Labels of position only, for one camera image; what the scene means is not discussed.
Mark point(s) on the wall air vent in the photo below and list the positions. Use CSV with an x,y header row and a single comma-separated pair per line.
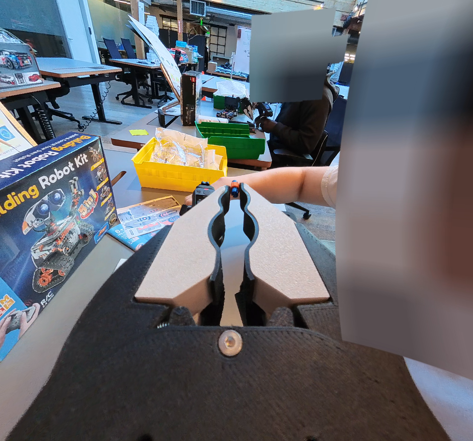
x,y
197,7

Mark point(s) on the dark blue office chair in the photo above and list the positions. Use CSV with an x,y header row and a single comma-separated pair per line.
x,y
129,51
111,47

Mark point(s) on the person's white t-shirt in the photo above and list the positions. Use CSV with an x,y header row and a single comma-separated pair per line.
x,y
443,411

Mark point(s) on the poster board stand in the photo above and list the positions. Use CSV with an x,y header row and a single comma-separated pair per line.
x,y
166,115

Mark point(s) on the tilted white poster board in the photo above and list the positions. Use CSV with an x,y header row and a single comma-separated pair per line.
x,y
159,49

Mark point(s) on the tall black box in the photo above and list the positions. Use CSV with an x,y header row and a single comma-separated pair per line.
x,y
190,97

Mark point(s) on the orange and blue toy piece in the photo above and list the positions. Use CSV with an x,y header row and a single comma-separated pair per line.
x,y
234,189

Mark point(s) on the grey desk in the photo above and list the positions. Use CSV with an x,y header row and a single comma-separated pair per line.
x,y
74,300

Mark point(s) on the wood-edged neighbouring desk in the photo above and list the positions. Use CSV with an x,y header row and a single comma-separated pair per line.
x,y
184,123

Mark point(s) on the blue robot kit box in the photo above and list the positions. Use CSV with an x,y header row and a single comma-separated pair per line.
x,y
55,226

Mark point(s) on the yellow plastic bin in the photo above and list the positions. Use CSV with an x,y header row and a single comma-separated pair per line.
x,y
173,178

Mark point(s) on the green bin with paper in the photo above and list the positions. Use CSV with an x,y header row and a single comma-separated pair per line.
x,y
221,100

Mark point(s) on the background standing desk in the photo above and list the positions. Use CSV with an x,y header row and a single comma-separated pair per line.
x,y
136,64
70,67
22,91

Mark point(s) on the green plastic bin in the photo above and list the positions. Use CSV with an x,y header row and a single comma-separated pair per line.
x,y
232,141

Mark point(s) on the printed sticker sheet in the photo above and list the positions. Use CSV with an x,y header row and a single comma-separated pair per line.
x,y
147,215

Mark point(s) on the printed display board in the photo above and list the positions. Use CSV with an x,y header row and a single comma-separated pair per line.
x,y
11,134

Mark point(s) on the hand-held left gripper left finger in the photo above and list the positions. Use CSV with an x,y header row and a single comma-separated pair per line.
x,y
173,263

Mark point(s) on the toy car box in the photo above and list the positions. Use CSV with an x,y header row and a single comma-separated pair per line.
x,y
16,64

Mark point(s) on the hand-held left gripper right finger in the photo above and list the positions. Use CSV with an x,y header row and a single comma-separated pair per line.
x,y
284,263

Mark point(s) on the yellow sticky note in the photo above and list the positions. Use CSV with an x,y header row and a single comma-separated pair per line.
x,y
138,132

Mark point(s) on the blue booklet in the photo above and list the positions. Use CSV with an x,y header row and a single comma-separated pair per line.
x,y
136,243

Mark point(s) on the pile of clear plastic bags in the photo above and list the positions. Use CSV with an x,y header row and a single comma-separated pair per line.
x,y
181,149

